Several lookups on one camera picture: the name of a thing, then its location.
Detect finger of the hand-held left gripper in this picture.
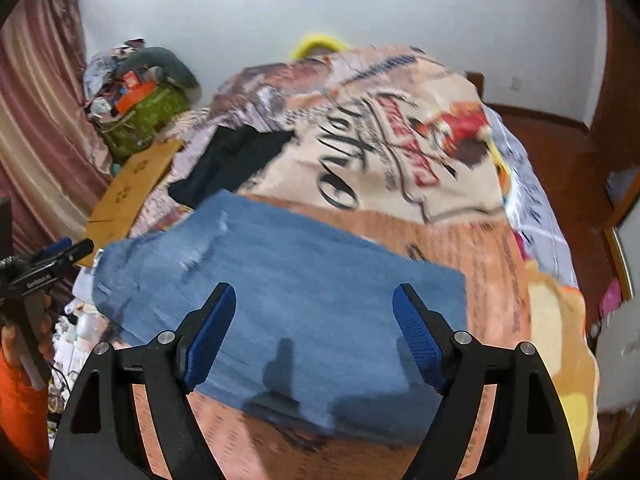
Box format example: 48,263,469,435
47,238,96,275
31,239,73,267

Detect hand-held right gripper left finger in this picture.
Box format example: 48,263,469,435
47,282,237,480

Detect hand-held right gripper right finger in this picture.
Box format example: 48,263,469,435
391,282,581,480

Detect blue jeans pants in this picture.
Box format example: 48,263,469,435
92,190,468,447

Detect person's left forearm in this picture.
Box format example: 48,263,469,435
0,347,52,478

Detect person's left hand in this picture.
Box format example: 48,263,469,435
0,294,55,392

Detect wooden lap desk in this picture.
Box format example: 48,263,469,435
82,137,184,267

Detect floor clutter pile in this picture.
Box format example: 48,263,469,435
47,280,127,442

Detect striped brown curtain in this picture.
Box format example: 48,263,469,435
0,0,115,283

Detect green fabric storage box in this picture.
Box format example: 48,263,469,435
100,85,192,162

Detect orange box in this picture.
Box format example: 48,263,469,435
117,80,157,112

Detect black garment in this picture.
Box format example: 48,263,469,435
167,127,296,209

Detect pile of clothes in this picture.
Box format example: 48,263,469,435
82,37,147,112

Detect white patterned bed sheet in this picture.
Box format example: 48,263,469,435
480,105,579,288

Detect grey plush pillow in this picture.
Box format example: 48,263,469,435
125,47,202,102

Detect bed with printed cover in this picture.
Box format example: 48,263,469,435
132,45,601,480

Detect yellow foam tube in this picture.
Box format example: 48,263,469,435
291,32,352,59

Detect brown wooden door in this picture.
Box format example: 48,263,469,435
587,0,640,133

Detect wooden bed post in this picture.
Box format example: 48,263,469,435
465,71,487,107

